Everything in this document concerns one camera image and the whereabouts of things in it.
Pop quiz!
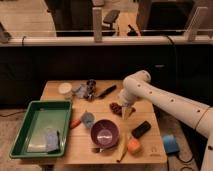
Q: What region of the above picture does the green plastic tray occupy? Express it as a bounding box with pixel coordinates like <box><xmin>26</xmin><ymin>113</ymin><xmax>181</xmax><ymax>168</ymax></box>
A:
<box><xmin>10</xmin><ymin>101</ymin><xmax>72</xmax><ymax>159</ymax></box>

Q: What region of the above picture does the white paper cup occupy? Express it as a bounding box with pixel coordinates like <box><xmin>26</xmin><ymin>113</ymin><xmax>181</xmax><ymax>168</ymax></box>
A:
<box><xmin>58</xmin><ymin>82</ymin><xmax>72</xmax><ymax>99</ymax></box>

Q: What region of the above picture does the black rectangular remote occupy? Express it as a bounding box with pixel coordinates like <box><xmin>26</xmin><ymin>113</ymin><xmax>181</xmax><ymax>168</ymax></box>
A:
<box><xmin>131</xmin><ymin>121</ymin><xmax>151</xmax><ymax>139</ymax></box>

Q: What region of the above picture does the light blue cloth ball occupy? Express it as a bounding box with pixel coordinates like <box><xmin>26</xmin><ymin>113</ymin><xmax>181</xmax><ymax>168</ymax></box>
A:
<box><xmin>81</xmin><ymin>112</ymin><xmax>95</xmax><ymax>128</ymax></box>

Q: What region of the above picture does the dark red grape bunch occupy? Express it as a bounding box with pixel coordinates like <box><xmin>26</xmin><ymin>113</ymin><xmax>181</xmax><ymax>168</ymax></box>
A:
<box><xmin>109</xmin><ymin>103</ymin><xmax>136</xmax><ymax>116</ymax></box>

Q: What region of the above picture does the purple bowl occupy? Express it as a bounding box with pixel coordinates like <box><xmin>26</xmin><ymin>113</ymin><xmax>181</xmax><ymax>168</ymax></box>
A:
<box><xmin>90</xmin><ymin>119</ymin><xmax>119</xmax><ymax>149</ymax></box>

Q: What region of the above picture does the black office chair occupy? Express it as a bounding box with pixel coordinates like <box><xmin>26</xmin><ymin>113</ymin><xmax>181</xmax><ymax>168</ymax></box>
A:
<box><xmin>102</xmin><ymin>9</ymin><xmax>120</xmax><ymax>36</ymax></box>

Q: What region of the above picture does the metal can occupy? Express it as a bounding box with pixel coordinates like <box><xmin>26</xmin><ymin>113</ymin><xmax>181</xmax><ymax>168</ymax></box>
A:
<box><xmin>87</xmin><ymin>79</ymin><xmax>96</xmax><ymax>100</ymax></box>

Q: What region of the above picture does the orange carrot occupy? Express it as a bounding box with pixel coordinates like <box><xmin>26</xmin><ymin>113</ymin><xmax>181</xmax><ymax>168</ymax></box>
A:
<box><xmin>69</xmin><ymin>119</ymin><xmax>81</xmax><ymax>129</ymax></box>

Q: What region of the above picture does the crumpled clear plastic wrap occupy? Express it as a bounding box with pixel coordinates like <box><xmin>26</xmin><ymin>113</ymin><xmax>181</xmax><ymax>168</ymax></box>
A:
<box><xmin>73</xmin><ymin>84</ymin><xmax>87</xmax><ymax>98</ymax></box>

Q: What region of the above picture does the yellow banana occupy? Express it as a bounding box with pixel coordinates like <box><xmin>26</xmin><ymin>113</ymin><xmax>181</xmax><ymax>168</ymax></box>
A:
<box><xmin>116</xmin><ymin>133</ymin><xmax>128</xmax><ymax>163</ymax></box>

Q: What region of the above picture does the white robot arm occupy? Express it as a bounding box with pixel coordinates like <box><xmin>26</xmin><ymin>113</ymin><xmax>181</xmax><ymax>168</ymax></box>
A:
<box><xmin>119</xmin><ymin>70</ymin><xmax>213</xmax><ymax>171</ymax></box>

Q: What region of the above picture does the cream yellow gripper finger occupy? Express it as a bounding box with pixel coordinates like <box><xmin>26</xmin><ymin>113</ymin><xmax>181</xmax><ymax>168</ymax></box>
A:
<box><xmin>122</xmin><ymin>106</ymin><xmax>133</xmax><ymax>120</ymax></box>

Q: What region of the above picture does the orange fruit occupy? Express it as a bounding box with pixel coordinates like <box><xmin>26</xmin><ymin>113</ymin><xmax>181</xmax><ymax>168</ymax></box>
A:
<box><xmin>127</xmin><ymin>138</ymin><xmax>141</xmax><ymax>154</ymax></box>

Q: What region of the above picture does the blue sponge in tray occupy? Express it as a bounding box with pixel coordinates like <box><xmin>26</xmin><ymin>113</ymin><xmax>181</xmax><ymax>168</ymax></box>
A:
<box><xmin>45</xmin><ymin>130</ymin><xmax>60</xmax><ymax>153</ymax></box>

